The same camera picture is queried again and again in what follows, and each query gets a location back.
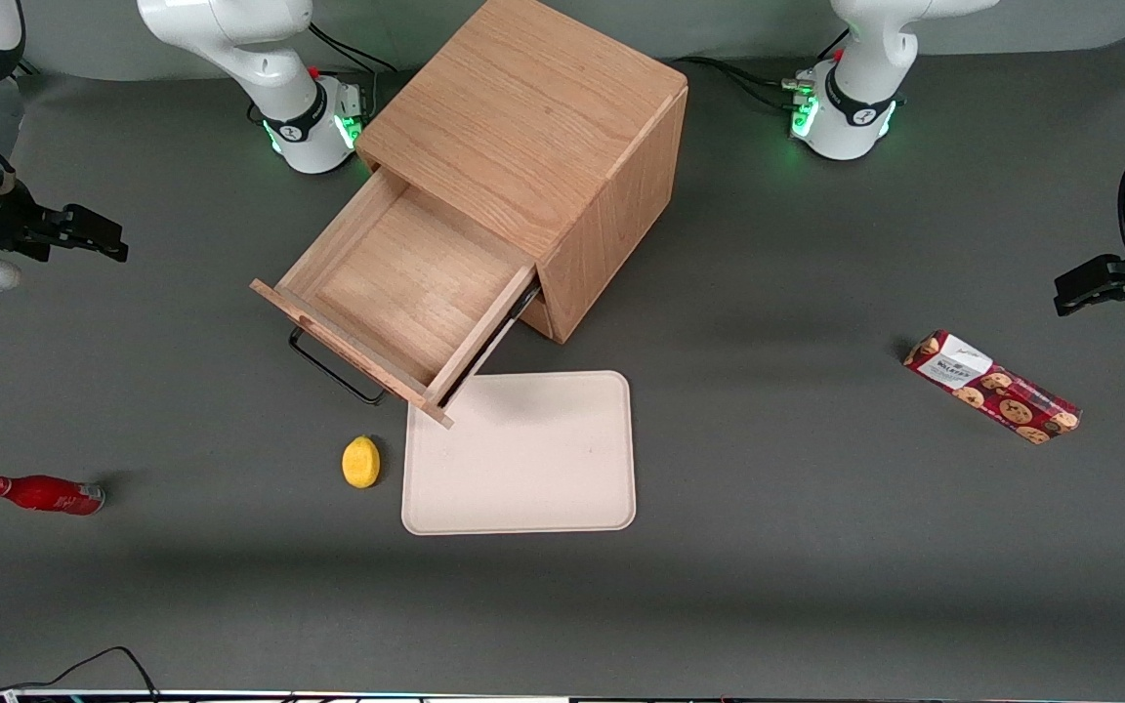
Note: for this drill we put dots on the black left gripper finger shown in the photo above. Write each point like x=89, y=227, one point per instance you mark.
x=1104, y=295
x=1109, y=271

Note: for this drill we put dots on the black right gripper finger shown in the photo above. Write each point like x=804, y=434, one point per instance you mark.
x=79, y=249
x=92, y=225

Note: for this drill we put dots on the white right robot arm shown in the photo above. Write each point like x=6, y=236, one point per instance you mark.
x=274, y=59

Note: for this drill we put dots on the oak wooden drawer cabinet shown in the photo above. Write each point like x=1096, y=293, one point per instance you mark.
x=533, y=107

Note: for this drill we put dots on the red cookie box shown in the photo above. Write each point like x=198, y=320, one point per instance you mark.
x=997, y=389

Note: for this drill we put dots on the red soda bottle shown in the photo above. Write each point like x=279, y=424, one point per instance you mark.
x=45, y=494

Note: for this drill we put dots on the yellow lemon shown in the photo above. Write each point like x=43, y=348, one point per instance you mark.
x=360, y=463

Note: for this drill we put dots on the beige rectangular tray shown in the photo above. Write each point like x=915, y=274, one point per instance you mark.
x=523, y=459

